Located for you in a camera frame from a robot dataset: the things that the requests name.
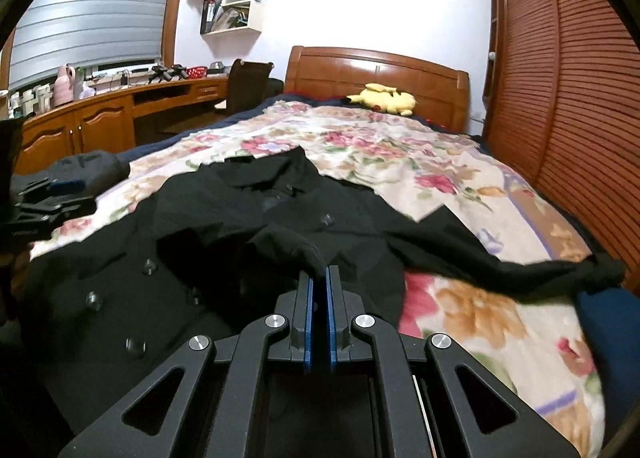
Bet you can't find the row of white containers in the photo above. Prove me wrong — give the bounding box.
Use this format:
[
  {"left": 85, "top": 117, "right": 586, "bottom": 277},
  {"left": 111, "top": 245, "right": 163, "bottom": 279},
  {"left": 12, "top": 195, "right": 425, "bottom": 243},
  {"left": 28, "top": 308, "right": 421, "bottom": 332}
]
[{"left": 7, "top": 84, "right": 55, "bottom": 119}]

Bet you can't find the wooden louvered wardrobe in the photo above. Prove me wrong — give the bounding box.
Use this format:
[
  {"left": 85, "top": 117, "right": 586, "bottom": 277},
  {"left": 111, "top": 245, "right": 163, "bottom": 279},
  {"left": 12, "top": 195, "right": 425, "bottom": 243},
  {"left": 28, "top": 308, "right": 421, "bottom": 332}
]
[{"left": 482, "top": 0, "right": 640, "bottom": 299}]

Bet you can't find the wooden desk with cabinets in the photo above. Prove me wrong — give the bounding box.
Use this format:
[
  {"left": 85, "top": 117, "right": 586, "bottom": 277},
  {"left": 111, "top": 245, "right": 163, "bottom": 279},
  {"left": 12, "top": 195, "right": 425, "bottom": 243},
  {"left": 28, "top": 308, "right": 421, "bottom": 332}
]
[{"left": 12, "top": 72, "right": 233, "bottom": 176}]

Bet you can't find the black tripod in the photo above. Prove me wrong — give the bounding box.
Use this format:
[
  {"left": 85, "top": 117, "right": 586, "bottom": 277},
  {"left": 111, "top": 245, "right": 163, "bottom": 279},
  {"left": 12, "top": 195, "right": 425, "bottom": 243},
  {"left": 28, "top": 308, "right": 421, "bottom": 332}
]
[{"left": 149, "top": 64, "right": 189, "bottom": 84}]

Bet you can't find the pink bottle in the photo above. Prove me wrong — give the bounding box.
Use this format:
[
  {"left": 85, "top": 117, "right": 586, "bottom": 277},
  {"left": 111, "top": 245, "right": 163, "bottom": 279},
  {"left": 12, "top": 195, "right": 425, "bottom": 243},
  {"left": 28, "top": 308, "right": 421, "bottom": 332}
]
[{"left": 54, "top": 65, "right": 77, "bottom": 104}]

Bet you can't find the dark brown chair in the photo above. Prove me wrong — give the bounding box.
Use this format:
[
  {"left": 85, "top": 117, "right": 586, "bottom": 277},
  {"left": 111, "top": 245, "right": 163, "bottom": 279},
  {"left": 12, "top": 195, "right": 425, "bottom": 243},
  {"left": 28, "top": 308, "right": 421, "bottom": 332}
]
[{"left": 215, "top": 58, "right": 283, "bottom": 117}]

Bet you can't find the grey window blind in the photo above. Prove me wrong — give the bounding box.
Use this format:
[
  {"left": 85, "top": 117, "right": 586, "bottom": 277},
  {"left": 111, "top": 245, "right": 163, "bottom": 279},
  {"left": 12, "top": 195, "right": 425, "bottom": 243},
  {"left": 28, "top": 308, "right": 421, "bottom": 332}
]
[{"left": 9, "top": 0, "right": 182, "bottom": 91}]

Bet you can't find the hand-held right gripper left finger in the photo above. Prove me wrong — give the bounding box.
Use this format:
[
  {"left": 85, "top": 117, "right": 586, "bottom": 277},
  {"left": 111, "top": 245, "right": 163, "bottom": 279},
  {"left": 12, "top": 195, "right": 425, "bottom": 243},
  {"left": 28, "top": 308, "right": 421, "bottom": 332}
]
[{"left": 57, "top": 272, "right": 315, "bottom": 458}]

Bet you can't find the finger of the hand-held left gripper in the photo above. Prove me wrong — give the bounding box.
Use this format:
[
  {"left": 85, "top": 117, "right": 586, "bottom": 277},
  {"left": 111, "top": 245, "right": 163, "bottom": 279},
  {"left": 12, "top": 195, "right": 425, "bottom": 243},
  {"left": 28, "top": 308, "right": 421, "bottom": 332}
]
[
  {"left": 12, "top": 177, "right": 86, "bottom": 199},
  {"left": 2, "top": 197, "right": 98, "bottom": 239}
]

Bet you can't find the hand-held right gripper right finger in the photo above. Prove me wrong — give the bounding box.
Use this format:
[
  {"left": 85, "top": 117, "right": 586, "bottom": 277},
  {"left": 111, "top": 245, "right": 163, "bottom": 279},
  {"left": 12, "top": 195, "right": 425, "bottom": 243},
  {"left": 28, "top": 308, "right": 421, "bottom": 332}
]
[{"left": 326, "top": 265, "right": 583, "bottom": 458}]

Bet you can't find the wooden window frame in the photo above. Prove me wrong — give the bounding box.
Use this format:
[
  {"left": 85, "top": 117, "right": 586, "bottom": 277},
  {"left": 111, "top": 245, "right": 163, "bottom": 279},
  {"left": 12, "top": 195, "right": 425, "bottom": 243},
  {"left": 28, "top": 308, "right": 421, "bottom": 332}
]
[{"left": 161, "top": 0, "right": 197, "bottom": 69}]

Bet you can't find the yellow plush toy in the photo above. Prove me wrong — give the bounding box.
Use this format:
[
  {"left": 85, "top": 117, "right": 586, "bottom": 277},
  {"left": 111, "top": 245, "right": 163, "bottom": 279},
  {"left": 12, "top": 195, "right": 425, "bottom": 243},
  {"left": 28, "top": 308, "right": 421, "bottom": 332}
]
[{"left": 346, "top": 82, "right": 419, "bottom": 117}]

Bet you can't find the wooden bed headboard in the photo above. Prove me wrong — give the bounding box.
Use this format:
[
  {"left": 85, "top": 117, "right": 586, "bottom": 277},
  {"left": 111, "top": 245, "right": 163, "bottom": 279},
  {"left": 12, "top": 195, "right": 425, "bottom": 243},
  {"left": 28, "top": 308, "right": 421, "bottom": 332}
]
[{"left": 282, "top": 45, "right": 472, "bottom": 135}]

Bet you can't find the floral blanket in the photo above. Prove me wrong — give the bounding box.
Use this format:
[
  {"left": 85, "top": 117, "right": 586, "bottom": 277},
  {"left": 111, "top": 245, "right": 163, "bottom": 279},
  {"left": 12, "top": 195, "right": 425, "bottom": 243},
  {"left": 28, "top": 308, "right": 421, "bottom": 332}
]
[{"left": 27, "top": 100, "right": 608, "bottom": 458}]

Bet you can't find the dark grey folded cloth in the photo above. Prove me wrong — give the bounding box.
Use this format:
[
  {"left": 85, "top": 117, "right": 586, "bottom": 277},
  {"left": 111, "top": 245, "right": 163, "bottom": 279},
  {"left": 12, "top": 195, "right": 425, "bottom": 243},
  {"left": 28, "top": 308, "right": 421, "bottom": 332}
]
[{"left": 10, "top": 152, "right": 132, "bottom": 201}]

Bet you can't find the black buttoned coat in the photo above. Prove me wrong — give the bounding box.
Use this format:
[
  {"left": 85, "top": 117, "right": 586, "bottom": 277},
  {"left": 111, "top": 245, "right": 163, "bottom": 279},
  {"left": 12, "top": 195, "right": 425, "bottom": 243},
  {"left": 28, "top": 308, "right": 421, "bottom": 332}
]
[{"left": 20, "top": 145, "right": 628, "bottom": 439}]

